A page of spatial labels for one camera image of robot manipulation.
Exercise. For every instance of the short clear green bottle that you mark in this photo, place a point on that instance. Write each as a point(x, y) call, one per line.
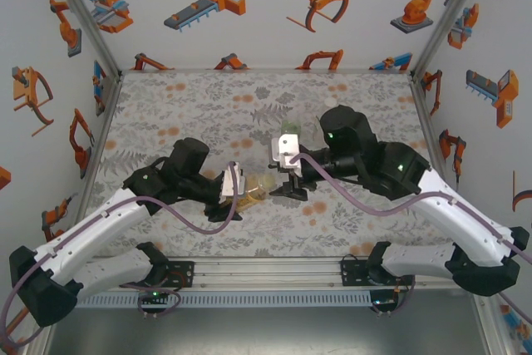
point(291, 126)

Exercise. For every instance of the grey floral table mat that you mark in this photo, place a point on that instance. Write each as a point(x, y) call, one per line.
point(187, 93)

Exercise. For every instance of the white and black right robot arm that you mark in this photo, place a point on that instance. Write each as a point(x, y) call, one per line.
point(457, 218)

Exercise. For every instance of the small circuit board green light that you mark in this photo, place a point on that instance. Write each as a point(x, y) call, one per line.
point(384, 300)
point(154, 294)

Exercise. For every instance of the aluminium side rail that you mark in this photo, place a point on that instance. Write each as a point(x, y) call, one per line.
point(104, 130)
point(431, 134)

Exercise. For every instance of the aluminium back rail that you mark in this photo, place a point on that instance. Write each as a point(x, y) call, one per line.
point(266, 69)

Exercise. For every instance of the aluminium corner post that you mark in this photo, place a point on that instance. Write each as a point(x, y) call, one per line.
point(83, 18)
point(453, 14)

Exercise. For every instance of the aluminium front post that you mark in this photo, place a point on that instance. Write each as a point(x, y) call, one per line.
point(490, 326)
point(43, 339)

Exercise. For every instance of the cream bottle cap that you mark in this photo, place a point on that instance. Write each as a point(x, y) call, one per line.
point(268, 182)

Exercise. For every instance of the yellow tea bottle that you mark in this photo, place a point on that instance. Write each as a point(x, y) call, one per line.
point(255, 192)

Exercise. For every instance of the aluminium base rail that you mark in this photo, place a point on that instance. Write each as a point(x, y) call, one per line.
point(266, 274)

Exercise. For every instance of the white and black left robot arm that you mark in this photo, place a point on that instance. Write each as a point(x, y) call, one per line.
point(83, 240)

